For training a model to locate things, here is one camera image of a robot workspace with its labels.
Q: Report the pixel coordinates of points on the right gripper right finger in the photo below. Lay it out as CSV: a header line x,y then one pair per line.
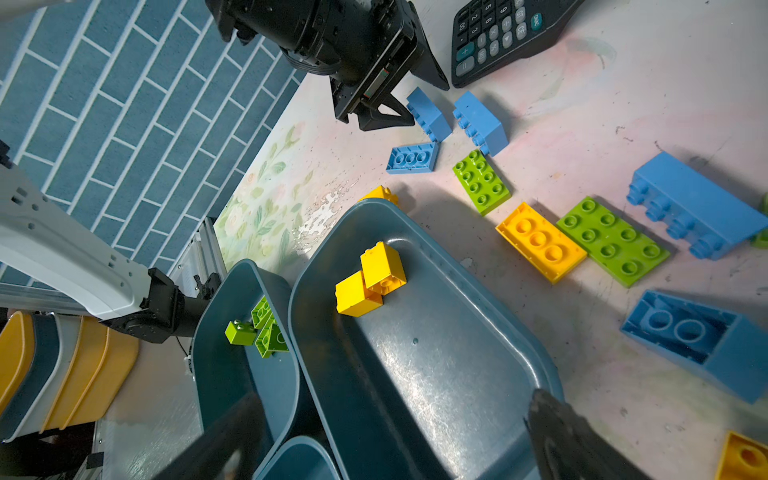
x,y
566,447

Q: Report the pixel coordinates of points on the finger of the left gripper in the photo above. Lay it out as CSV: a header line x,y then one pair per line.
x,y
425,66
389,113

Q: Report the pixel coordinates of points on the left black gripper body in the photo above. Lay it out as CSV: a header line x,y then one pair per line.
x,y
364,49

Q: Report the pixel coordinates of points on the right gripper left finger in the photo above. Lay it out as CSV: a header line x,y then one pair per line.
x,y
231,448

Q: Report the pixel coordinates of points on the blue upturned lego brick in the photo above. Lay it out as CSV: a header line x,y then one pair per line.
x,y
420,158

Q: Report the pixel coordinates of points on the small yellow lego brick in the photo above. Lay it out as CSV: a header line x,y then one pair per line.
x,y
383,193

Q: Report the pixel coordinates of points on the green lego plate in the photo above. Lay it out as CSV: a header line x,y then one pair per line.
x,y
262,314

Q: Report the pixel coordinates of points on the yellow square lego brick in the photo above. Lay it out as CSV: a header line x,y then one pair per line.
x,y
354,298

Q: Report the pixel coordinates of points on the small green lego brick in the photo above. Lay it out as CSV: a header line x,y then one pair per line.
x,y
241,333

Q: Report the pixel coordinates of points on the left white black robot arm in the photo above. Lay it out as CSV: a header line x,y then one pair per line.
x,y
49,245

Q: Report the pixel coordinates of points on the bottom left teal bin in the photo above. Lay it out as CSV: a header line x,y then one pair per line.
x,y
224,373

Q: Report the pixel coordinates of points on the black desk calculator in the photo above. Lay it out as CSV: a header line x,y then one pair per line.
x,y
490,34

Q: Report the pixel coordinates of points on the bottom right teal bin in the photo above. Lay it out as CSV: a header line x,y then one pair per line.
x,y
302,458

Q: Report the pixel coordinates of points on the blue lego brick top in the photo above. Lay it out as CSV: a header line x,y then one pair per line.
x,y
483,128

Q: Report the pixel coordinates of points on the top teal plastic bin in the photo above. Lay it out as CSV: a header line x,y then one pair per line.
x,y
434,384

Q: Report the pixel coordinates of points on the yellow flat lego plate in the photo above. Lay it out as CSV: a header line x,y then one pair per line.
x,y
742,458

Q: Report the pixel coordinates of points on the stacked yellow bins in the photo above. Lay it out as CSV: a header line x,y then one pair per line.
x,y
59,371

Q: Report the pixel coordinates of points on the blue sloped lego brick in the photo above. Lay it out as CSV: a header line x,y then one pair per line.
x,y
720,346

